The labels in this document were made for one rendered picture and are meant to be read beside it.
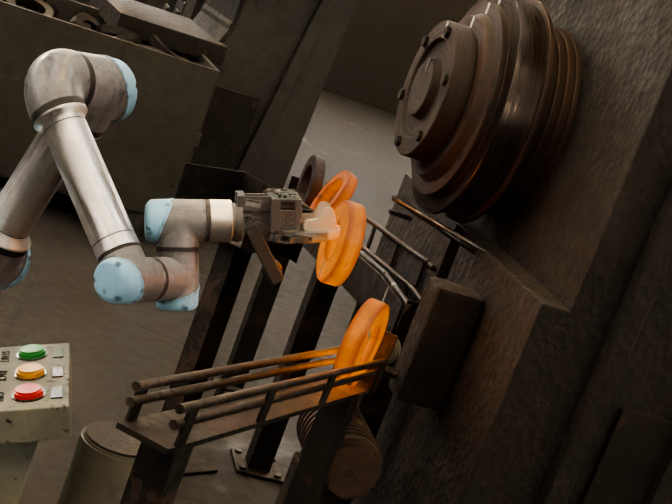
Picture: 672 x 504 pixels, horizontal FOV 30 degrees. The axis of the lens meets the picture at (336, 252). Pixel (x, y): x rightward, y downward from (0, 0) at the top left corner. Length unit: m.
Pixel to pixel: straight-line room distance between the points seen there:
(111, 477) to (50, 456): 1.14
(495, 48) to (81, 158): 0.81
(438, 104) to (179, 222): 0.56
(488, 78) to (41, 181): 0.85
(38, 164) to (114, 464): 0.69
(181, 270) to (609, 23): 0.92
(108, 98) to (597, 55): 0.91
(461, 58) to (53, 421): 1.09
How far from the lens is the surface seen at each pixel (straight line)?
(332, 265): 2.21
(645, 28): 2.29
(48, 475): 2.95
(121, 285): 2.05
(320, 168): 3.58
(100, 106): 2.29
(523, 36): 2.38
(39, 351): 1.91
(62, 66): 2.22
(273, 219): 2.19
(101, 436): 1.93
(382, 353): 2.22
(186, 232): 2.17
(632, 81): 2.26
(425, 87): 2.48
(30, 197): 2.40
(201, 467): 3.21
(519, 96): 2.35
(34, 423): 1.76
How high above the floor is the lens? 1.30
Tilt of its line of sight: 13 degrees down
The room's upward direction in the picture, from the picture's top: 20 degrees clockwise
